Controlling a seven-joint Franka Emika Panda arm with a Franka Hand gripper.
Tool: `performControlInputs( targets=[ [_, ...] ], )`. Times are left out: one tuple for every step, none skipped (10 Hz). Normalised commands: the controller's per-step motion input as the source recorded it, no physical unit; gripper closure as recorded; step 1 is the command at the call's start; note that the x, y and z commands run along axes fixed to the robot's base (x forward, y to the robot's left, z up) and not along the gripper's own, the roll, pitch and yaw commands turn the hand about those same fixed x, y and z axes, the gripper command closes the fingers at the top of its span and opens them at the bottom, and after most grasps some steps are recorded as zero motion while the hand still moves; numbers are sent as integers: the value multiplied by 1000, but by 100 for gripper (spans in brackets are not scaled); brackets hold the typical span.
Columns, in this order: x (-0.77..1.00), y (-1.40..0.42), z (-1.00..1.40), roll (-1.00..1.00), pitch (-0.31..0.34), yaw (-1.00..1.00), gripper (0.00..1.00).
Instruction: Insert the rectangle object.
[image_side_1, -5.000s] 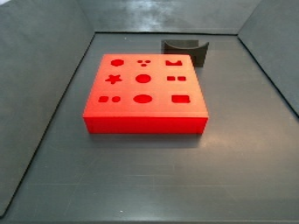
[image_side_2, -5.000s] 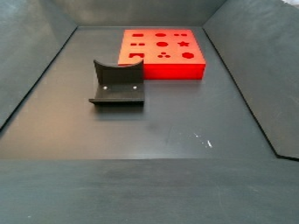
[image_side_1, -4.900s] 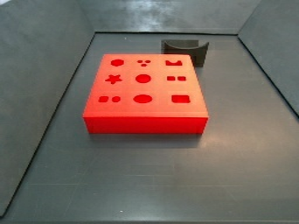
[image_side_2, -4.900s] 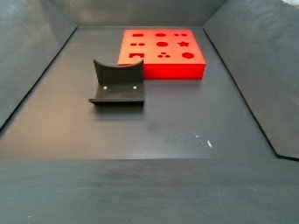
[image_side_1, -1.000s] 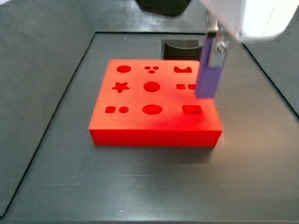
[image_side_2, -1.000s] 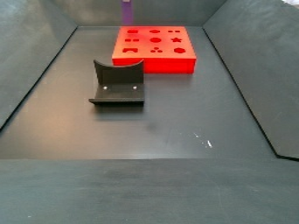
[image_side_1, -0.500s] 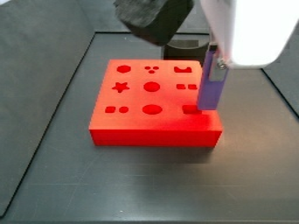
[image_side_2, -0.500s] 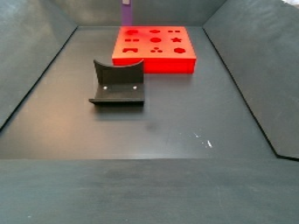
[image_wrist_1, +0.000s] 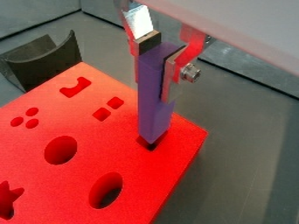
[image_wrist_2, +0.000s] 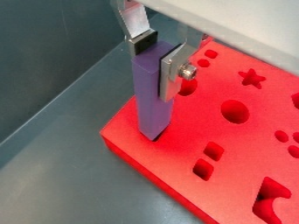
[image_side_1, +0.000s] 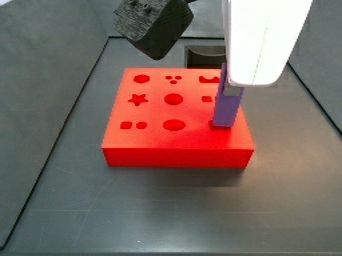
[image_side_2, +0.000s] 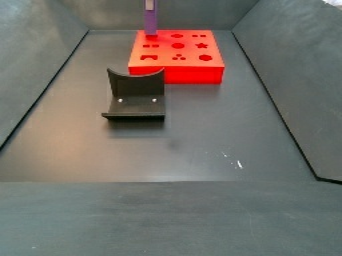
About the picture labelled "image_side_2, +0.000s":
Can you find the black curved holder stand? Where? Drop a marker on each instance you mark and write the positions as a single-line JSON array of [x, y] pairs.
[[137, 95]]

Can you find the purple rectangular peg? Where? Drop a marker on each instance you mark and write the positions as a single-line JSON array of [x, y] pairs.
[[149, 17]]

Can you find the red shape-sorting block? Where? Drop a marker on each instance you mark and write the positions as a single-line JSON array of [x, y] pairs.
[[187, 53]]

